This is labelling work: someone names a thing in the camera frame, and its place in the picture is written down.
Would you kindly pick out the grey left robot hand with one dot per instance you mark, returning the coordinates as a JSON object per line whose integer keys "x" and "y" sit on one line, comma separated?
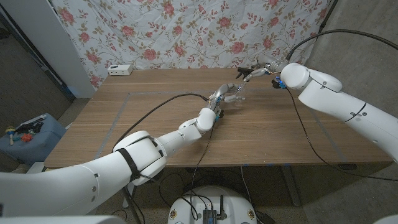
{"x": 220, "y": 92}

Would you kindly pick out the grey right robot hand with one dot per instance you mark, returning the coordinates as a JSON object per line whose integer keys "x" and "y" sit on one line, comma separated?
{"x": 272, "y": 65}

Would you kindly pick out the clear plastic dispenser bottle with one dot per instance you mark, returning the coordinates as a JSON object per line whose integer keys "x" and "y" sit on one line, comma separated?
{"x": 238, "y": 102}

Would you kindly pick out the black pump head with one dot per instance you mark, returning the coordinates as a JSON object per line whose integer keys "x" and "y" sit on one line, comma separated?
{"x": 244, "y": 72}

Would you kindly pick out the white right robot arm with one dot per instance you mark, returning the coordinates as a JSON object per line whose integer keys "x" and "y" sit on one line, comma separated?
{"x": 335, "y": 99}

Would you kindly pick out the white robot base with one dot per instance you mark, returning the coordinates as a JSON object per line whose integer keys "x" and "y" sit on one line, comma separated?
{"x": 192, "y": 205}

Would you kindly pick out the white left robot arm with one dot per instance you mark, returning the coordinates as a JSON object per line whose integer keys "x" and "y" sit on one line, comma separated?
{"x": 174, "y": 140}

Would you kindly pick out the floral backdrop cloth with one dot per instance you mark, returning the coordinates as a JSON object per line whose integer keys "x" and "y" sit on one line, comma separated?
{"x": 192, "y": 31}

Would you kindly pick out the black backdrop pole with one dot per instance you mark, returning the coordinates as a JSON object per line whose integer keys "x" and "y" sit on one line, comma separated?
{"x": 326, "y": 15}

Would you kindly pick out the white power strip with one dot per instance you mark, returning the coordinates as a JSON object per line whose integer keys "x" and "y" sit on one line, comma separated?
{"x": 119, "y": 70}

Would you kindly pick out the black antenna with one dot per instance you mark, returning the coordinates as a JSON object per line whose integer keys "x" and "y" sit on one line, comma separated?
{"x": 222, "y": 207}

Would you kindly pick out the grey table leg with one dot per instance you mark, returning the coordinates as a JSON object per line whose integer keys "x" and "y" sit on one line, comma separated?
{"x": 290, "y": 186}

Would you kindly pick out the grey computer box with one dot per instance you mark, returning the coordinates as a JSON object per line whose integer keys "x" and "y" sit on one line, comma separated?
{"x": 209, "y": 216}

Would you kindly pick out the white table leg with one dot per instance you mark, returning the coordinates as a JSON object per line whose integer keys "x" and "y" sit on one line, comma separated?
{"x": 127, "y": 200}

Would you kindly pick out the blue storage box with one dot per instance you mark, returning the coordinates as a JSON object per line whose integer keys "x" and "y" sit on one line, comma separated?
{"x": 40, "y": 146}

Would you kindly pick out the white flat stick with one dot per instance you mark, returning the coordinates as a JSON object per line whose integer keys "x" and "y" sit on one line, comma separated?
{"x": 34, "y": 119}

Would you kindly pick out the black toy pieces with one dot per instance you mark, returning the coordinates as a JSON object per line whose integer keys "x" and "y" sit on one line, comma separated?
{"x": 34, "y": 127}

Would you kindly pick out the orange toy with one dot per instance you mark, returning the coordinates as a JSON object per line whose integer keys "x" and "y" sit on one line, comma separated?
{"x": 26, "y": 137}

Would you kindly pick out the white mat with yellow print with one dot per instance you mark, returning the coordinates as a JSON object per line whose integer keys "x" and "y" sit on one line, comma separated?
{"x": 35, "y": 168}

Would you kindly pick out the wooden toy mallet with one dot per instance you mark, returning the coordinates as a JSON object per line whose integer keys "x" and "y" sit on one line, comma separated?
{"x": 10, "y": 130}

